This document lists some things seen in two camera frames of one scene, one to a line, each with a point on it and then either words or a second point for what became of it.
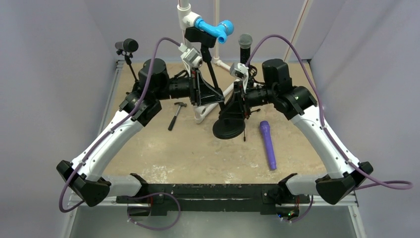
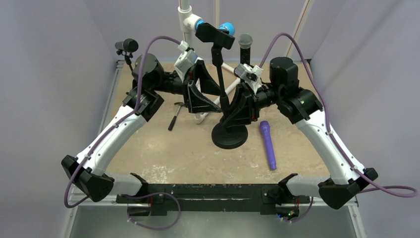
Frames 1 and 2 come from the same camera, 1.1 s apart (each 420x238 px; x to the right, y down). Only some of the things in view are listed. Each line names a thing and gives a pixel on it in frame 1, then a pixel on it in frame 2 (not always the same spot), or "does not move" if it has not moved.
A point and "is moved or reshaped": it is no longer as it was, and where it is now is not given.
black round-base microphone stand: x=225 y=127 is moved or reshaped
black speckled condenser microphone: x=245 y=41 does not move
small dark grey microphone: x=129 y=45 does not move
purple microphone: x=265 y=127 does not move
